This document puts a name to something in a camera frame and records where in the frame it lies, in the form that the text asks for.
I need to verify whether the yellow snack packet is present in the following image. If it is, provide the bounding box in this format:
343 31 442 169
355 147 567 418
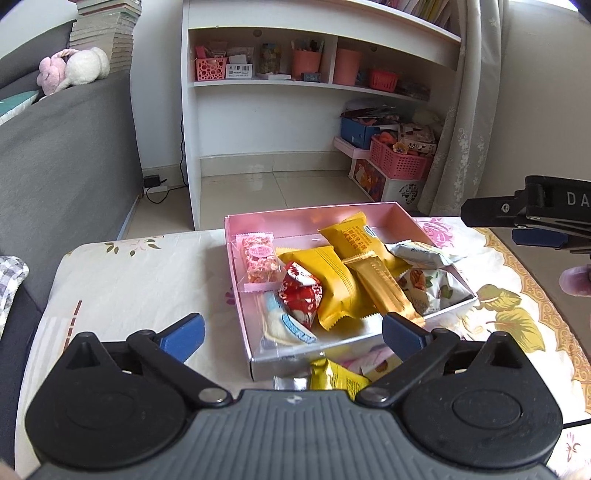
308 358 370 400

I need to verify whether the right hand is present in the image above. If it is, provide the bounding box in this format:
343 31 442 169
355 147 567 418
559 265 591 297

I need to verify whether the white nut snack packet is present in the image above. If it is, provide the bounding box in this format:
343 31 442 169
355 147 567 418
398 268 473 316

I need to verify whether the white lace curtain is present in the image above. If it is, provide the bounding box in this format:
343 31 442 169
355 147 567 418
418 0 507 216

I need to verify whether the floral tablecloth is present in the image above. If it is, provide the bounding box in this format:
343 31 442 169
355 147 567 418
18 217 590 479

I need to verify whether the gold wafer bar packet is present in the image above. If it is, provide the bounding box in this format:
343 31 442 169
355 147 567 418
344 251 425 327

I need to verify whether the yellow cake packet middle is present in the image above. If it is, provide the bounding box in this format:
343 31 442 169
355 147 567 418
279 246 377 331

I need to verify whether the yellow cake packet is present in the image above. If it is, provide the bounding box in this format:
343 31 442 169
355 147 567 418
279 246 377 331
318 212 411 277

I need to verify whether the silver grey snack packet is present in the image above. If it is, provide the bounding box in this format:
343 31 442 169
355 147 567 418
386 240 464 270

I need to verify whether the white printed storage box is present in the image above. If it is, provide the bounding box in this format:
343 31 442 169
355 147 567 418
349 159 424 212

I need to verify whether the white blue pastry packet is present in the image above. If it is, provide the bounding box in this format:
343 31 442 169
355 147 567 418
259 291 318 346

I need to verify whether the pink puffed rice snack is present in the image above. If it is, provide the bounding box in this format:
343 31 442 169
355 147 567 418
236 232 284 293

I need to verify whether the pink snack box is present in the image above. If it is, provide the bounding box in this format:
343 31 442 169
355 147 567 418
224 203 476 381

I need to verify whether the pink plastic basket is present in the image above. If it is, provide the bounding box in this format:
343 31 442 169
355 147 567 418
370 135 433 181

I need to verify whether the red white candy packet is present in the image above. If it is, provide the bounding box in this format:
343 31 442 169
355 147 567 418
279 261 324 329

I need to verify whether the yellow cake packet back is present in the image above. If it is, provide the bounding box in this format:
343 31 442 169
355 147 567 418
318 212 411 277

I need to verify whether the small silver packet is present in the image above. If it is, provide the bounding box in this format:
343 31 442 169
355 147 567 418
273 376 310 391

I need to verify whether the blue storage box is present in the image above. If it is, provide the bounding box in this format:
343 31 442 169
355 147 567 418
341 118 381 150

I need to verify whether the black power adapter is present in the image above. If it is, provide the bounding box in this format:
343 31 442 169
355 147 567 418
143 174 167 189

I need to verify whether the red small basket on shelf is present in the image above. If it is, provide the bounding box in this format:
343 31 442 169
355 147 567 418
368 69 399 93

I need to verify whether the grey checked pillow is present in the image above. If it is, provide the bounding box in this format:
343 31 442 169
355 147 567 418
0 255 29 337

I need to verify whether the white bookshelf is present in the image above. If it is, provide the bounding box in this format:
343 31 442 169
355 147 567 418
180 1 461 228

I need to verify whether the grey sofa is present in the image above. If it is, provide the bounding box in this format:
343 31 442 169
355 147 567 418
0 20 144 342

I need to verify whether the pink cup right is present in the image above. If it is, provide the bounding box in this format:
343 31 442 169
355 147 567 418
332 48 363 86

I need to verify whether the pink cup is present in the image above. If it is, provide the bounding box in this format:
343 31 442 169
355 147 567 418
332 48 363 86
291 50 322 81

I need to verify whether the pink cup left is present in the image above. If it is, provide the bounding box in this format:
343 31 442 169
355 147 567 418
291 50 322 81

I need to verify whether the pink lattice basket on shelf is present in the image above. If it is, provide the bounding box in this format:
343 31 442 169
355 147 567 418
195 57 228 82

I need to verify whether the teal cushion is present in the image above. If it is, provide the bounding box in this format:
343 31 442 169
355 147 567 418
0 90 39 125

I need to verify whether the pink white plush toy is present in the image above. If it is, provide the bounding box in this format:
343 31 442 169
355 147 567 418
36 47 110 96

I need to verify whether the stack of books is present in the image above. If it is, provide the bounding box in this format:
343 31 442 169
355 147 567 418
69 0 142 72

